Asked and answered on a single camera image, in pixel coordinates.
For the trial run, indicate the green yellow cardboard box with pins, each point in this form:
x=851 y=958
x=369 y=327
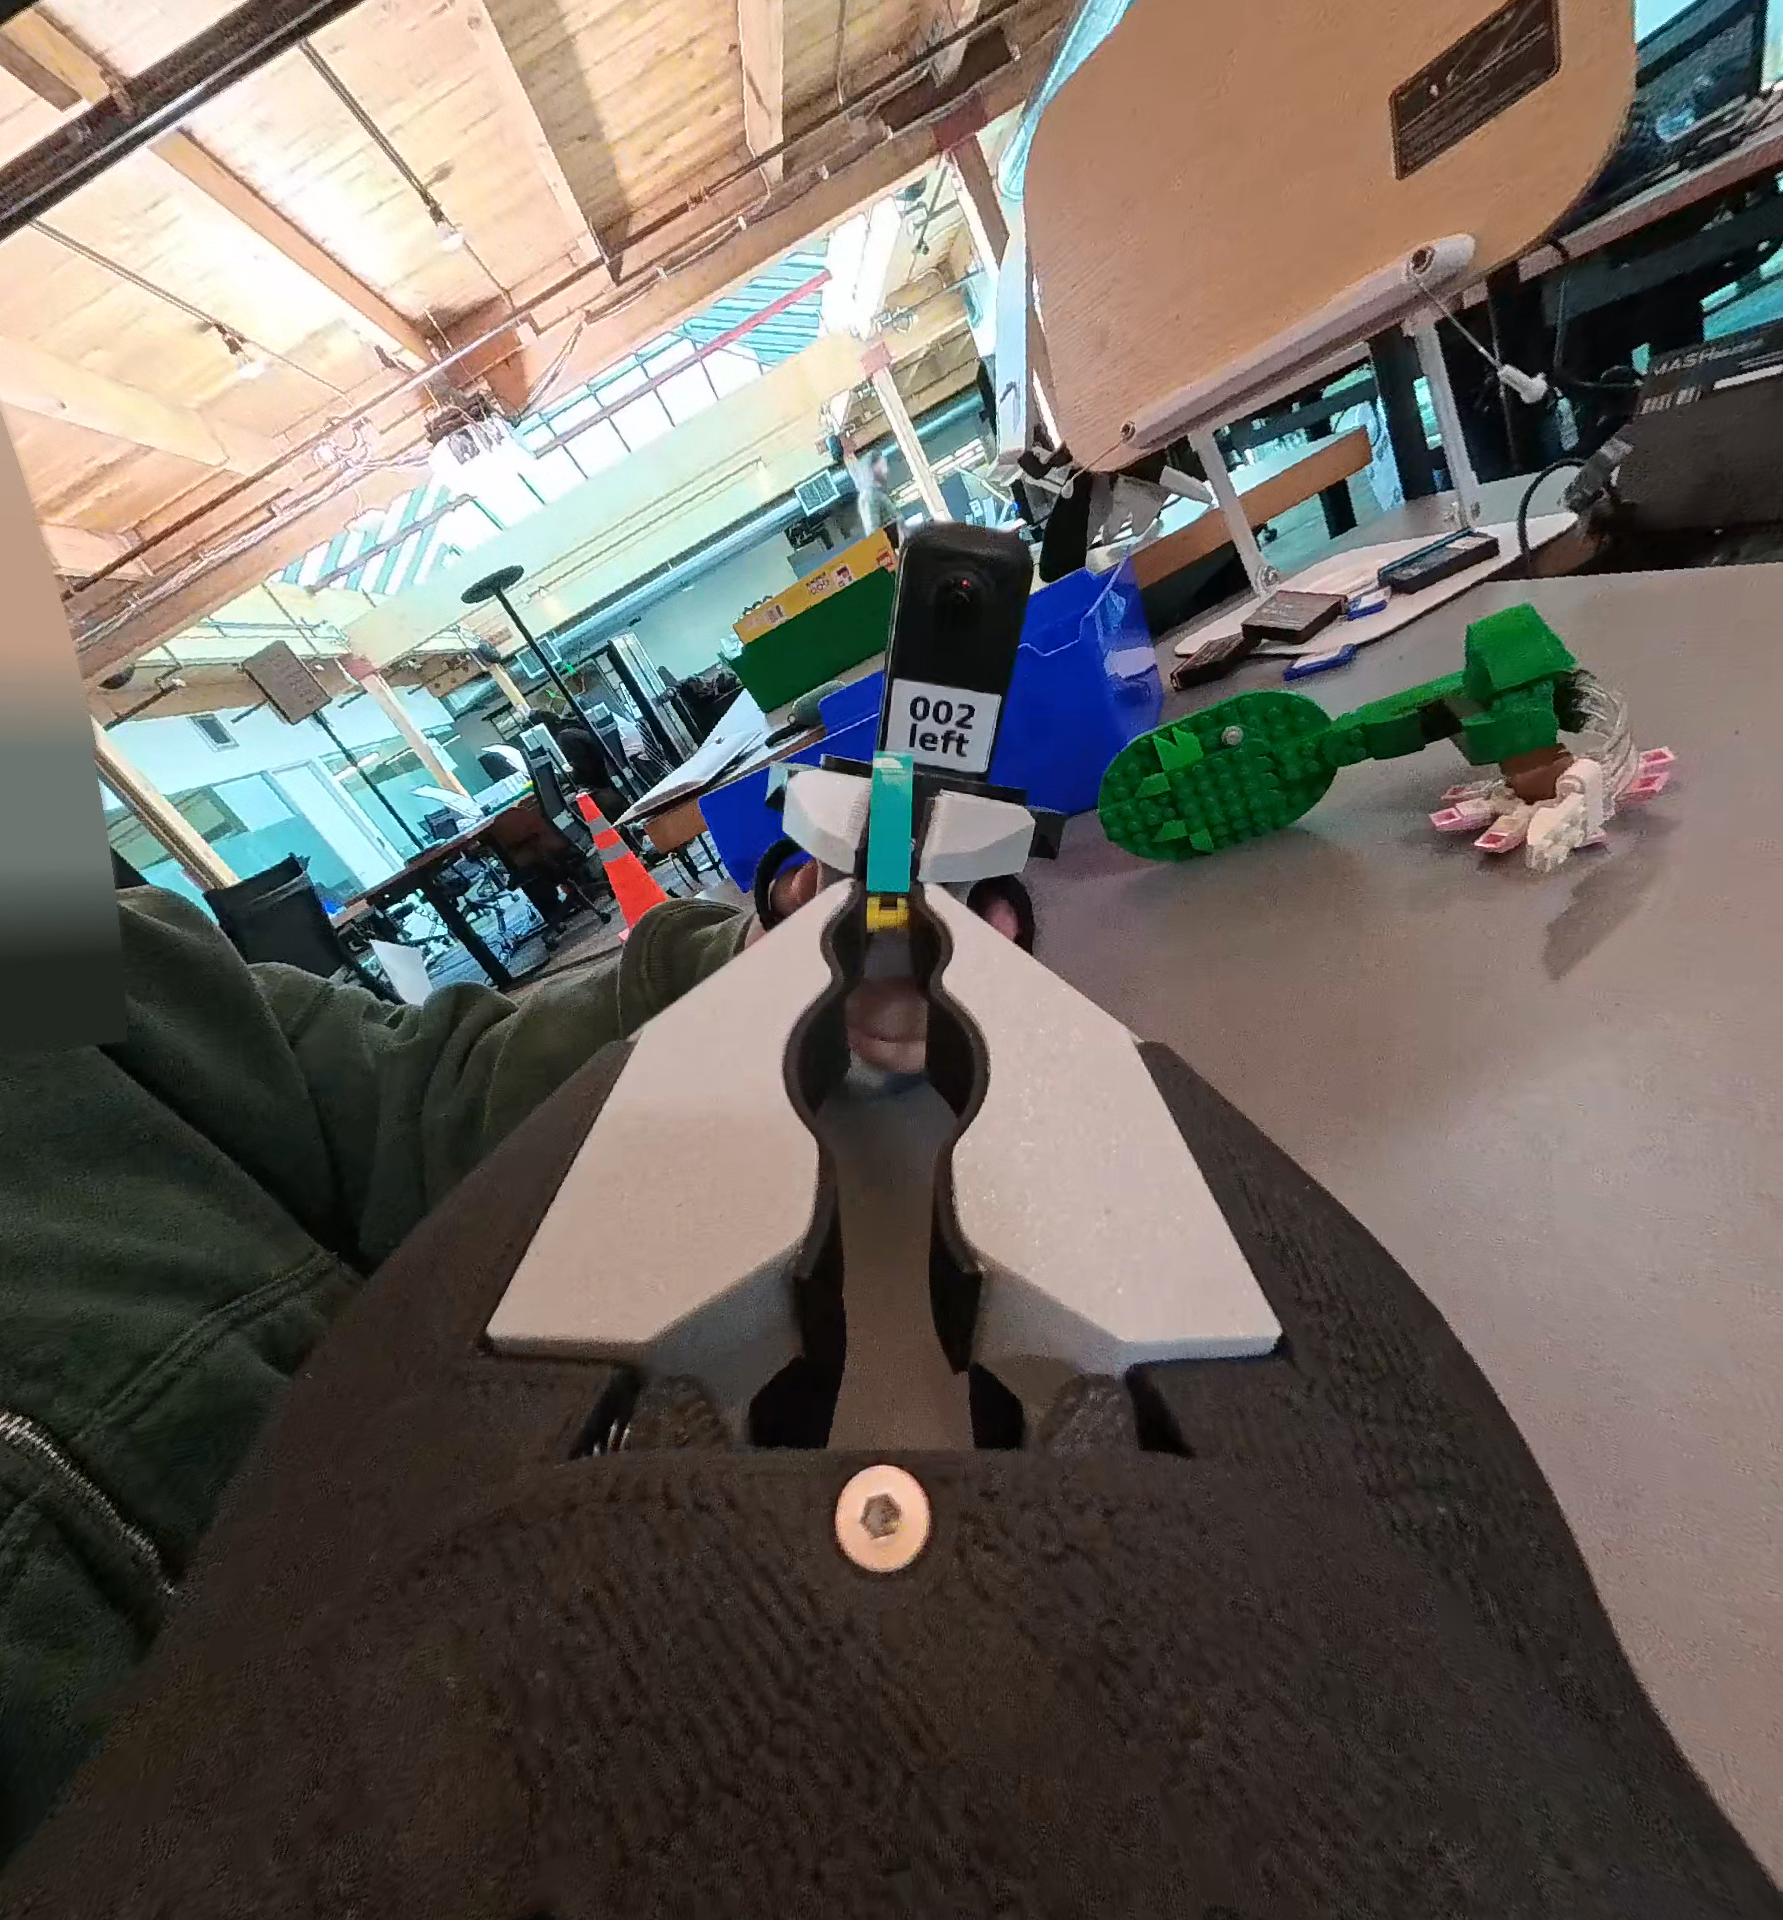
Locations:
x=808 y=631

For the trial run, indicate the wooden desk with black legs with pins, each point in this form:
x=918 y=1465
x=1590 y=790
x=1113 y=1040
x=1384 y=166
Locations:
x=457 y=863

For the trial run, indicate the wooden tilted board stand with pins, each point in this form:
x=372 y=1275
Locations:
x=1251 y=224

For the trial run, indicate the black floor lamp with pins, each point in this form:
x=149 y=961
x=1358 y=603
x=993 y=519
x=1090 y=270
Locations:
x=507 y=593

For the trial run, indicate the hanging sign board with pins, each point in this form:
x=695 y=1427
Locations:
x=285 y=678

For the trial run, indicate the green lego plant model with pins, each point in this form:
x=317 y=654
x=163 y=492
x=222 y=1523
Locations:
x=1221 y=773

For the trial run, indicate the small black box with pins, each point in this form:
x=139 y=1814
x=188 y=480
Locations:
x=1292 y=619

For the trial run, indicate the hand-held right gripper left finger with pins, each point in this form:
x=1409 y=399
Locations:
x=666 y=1186

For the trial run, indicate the black flat device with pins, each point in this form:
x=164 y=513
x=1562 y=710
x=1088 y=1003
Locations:
x=1439 y=560

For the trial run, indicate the long teal lego piece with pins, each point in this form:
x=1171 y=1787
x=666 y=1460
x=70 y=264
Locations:
x=893 y=833

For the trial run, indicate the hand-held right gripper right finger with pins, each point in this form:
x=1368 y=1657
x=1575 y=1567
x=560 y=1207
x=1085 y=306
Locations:
x=1101 y=1186

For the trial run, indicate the person's left hand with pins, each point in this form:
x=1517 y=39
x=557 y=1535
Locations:
x=886 y=1035

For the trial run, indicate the person's left forearm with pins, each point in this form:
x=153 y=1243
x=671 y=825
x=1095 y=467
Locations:
x=501 y=1050

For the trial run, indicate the black cardboard box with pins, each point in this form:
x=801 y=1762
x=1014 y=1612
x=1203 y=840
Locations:
x=1746 y=437

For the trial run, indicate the blue plastic bin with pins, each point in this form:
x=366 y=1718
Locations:
x=1088 y=706

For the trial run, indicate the orange traffic cone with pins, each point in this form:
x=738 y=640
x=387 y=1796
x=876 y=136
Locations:
x=630 y=877

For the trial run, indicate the person's green jacket torso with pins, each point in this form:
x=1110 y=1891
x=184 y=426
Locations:
x=81 y=1349

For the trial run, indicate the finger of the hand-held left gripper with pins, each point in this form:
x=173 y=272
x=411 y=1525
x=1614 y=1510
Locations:
x=828 y=818
x=974 y=837

